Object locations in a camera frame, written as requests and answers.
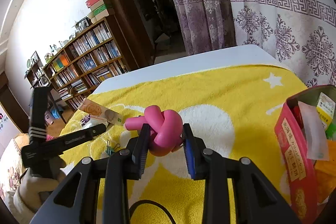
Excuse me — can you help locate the left white gloved hand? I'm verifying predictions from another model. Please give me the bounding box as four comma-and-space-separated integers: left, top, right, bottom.
11, 157, 66, 221

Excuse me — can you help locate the large wooden bookshelf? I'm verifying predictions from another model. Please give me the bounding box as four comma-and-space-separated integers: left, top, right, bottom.
43, 15, 137, 110

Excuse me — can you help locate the leopard print plush pouch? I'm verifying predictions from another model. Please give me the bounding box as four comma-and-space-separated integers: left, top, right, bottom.
80, 114, 91, 127

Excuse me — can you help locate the yellow green small carton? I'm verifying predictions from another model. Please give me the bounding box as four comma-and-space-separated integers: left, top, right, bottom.
316, 92, 335, 131

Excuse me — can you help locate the yellow patterned towel mat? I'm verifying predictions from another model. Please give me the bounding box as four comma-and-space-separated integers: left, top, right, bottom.
59, 64, 309, 224

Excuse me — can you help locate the stack of boxes on shelf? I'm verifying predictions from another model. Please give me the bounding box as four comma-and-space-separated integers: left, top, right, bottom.
85, 0, 114, 24

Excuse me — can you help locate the small dark side shelf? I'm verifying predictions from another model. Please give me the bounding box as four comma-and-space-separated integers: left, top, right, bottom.
24, 51, 50, 89

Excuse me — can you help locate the green binder clip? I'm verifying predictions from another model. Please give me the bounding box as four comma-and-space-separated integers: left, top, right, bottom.
105, 140, 120, 156

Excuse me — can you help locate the black cable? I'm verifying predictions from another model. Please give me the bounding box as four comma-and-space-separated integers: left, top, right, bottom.
129, 199, 177, 224

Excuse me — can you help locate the white paper sachet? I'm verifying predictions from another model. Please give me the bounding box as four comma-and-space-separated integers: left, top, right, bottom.
298, 101, 329, 161

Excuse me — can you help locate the white purple patterned curtain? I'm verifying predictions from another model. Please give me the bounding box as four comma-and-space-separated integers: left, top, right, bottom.
173, 0, 335, 87

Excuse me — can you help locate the pink knotted toy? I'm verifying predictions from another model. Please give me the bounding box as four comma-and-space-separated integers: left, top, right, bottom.
124, 105, 183, 157

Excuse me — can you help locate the brown wooden door frame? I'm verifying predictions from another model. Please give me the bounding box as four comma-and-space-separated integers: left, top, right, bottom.
111, 0, 154, 69

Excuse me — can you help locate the pink rectangular tin box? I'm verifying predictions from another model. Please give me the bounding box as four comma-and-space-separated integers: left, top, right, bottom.
274, 85, 335, 223

